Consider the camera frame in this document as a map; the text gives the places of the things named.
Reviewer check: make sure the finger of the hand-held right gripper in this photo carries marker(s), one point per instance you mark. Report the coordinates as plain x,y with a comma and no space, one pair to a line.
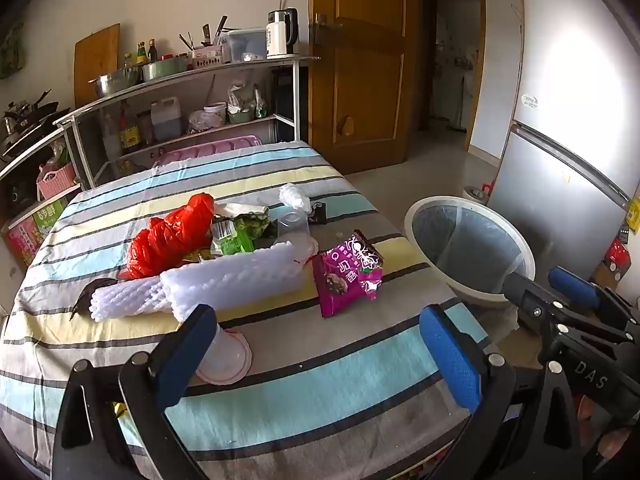
575,285
525,292

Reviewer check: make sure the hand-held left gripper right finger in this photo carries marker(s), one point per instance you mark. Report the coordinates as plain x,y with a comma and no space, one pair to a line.
450,360

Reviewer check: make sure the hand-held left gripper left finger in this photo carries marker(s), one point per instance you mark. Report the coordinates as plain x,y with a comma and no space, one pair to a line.
185,360

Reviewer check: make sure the white trash bin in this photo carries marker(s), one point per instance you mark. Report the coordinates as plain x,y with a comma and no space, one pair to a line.
470,295

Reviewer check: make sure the large white foam net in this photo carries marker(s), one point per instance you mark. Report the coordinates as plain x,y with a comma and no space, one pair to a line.
235,275

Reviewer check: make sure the red plastic bag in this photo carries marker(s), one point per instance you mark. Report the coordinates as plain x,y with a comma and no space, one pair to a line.
165,240

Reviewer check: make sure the green snack packet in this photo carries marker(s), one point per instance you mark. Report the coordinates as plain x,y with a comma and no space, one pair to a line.
235,240

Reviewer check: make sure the white plastic cup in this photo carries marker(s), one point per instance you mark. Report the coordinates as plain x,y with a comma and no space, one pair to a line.
230,360

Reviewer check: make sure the rolled white foam net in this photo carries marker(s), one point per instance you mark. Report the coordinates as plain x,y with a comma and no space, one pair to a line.
125,297

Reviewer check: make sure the silver refrigerator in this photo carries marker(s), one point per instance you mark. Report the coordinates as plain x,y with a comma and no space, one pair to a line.
550,185

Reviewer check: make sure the yellow red snack packet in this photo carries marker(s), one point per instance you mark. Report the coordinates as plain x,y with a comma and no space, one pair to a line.
197,255

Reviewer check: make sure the small white pot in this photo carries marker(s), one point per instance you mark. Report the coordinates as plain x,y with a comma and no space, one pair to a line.
475,194

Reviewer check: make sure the striped tablecloth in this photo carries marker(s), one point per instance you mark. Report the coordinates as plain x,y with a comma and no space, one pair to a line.
300,360

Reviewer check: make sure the dark crumpled wrapper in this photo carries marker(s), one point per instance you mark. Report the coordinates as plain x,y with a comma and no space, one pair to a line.
87,295

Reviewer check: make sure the purple snack packet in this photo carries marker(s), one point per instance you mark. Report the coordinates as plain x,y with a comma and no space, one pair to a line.
340,280

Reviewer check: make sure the clear plastic cup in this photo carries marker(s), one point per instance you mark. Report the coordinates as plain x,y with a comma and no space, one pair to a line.
292,225

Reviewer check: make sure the white plastic bag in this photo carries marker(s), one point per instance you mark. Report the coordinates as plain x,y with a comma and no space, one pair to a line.
295,197

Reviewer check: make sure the brown coffee packet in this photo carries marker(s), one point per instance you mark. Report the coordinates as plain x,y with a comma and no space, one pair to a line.
320,212

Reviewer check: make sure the yellow oil bottle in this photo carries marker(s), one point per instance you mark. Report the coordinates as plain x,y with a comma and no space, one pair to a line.
128,166

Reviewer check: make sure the colourful cardboard box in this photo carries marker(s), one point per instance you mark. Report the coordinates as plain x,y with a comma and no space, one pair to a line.
30,230

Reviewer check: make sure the pink woven basket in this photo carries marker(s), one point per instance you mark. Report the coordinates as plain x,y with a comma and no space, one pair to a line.
55,182

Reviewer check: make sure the yellow label sauce bottle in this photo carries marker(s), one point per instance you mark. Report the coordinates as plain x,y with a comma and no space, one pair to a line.
129,132

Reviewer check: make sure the dark glass jar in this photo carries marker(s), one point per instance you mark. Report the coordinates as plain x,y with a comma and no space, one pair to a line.
144,127

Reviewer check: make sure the clear plastic bottle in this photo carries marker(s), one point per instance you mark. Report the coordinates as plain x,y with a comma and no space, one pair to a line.
111,135

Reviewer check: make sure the plastic oil jug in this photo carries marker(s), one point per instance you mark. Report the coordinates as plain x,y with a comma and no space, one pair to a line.
165,122

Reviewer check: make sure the crumpled clear plastic bag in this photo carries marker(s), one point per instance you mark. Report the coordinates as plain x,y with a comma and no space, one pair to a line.
202,121

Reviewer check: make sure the white plastic tub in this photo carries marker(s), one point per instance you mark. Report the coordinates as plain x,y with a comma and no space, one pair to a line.
215,112

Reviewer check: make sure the white side shelf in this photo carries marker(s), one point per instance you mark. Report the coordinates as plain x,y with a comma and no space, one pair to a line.
30,152

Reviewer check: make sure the wooden door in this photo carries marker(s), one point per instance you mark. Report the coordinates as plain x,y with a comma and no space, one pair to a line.
365,85

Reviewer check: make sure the green seasoning packet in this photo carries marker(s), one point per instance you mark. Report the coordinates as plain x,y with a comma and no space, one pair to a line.
260,105

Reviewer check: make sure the white food bag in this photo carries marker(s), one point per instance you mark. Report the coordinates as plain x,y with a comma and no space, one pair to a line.
240,97

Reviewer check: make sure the black frying pan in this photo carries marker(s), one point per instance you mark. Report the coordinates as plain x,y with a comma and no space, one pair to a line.
35,122

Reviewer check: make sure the steel bowl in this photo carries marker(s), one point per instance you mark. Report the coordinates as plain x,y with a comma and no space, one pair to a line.
115,82

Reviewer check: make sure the white metal shelf rack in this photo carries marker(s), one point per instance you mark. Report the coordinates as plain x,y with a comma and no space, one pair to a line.
200,70

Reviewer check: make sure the green basin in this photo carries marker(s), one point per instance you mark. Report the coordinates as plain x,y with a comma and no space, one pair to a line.
165,69

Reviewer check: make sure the pink utensil basket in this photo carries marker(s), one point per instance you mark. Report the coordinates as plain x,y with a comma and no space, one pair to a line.
205,57

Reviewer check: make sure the small green cap bottle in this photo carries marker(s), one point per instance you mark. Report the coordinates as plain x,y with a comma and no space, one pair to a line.
129,60

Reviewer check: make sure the yellow cap sauce bottle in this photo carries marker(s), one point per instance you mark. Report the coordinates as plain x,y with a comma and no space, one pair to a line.
141,52

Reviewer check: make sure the dark soy sauce bottle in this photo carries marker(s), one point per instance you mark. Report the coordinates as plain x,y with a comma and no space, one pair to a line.
152,51

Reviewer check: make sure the chopsticks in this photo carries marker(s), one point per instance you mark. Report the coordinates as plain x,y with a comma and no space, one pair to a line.
187,42

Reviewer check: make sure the clear plastic storage box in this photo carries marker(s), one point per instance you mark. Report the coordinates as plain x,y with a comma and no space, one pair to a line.
245,45

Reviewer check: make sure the wooden cutting board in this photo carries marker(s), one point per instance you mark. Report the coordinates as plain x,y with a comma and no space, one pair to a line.
97,50

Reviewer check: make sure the kitchen knife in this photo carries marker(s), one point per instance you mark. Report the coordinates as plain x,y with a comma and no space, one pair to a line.
206,35
221,30

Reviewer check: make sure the white electric kettle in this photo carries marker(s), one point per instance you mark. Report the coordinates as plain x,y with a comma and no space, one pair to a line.
280,35

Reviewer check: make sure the hanging green cloth bag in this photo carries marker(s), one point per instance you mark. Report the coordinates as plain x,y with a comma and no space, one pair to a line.
11,52

